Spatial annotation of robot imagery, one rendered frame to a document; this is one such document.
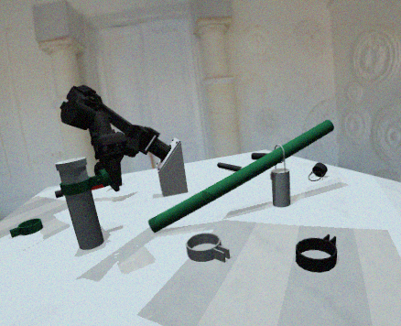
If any black ring with two small ears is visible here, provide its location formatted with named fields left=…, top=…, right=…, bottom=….
left=295, top=234, right=338, bottom=273

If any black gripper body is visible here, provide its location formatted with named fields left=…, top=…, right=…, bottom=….
left=90, top=126, right=128, bottom=175

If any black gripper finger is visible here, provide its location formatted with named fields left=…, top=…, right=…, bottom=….
left=98, top=168, right=120, bottom=191
left=99, top=150, right=125, bottom=187

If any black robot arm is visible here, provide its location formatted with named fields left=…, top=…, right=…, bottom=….
left=60, top=85, right=171, bottom=163

